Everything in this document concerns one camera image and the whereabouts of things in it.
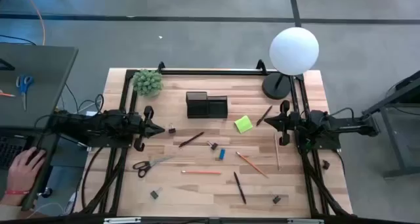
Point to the black triangular desk object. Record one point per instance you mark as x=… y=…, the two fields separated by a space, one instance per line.
x=6 y=66

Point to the orange pen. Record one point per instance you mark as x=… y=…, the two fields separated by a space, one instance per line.
x=8 y=94

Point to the green potted succulent plant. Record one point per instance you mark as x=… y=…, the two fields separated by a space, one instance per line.
x=147 y=82

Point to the black pen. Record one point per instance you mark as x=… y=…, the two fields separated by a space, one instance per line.
x=239 y=187
x=191 y=139
x=264 y=115

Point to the orange pencil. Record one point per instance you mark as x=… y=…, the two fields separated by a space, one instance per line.
x=252 y=164
x=201 y=172

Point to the green sticky note pad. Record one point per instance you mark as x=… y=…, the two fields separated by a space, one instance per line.
x=243 y=124

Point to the person's hand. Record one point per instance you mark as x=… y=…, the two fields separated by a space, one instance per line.
x=21 y=174

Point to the grey side desk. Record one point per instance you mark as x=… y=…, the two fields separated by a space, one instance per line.
x=46 y=73

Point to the black aluminium table frame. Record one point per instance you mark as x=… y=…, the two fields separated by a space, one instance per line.
x=213 y=72

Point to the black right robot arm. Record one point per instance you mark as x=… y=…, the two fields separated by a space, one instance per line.
x=348 y=125

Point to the black mesh desk organizer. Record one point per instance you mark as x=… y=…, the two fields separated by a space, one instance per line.
x=206 y=107

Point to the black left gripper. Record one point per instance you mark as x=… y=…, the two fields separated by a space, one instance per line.
x=144 y=128

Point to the red wristband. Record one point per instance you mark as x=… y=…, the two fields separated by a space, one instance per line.
x=16 y=192

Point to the person's forearm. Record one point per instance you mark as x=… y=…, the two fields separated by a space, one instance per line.
x=10 y=206

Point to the black keyboard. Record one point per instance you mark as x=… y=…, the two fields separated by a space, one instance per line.
x=8 y=150

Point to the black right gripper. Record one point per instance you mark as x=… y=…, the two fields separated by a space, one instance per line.
x=288 y=122

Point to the silver metal bracket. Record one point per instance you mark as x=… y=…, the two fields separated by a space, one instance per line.
x=122 y=220
x=306 y=221

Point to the thin wooden stick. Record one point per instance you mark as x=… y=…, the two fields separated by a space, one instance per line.
x=277 y=151

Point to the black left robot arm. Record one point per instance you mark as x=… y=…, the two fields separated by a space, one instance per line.
x=98 y=127

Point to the blue eraser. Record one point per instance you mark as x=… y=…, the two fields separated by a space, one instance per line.
x=222 y=154

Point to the white globe table lamp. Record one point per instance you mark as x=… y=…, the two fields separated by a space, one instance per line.
x=293 y=51

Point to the dark metal side table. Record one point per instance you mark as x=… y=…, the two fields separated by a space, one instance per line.
x=407 y=169

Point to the black binder clip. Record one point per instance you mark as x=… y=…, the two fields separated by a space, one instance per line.
x=172 y=130
x=154 y=194
x=213 y=146
x=276 y=199

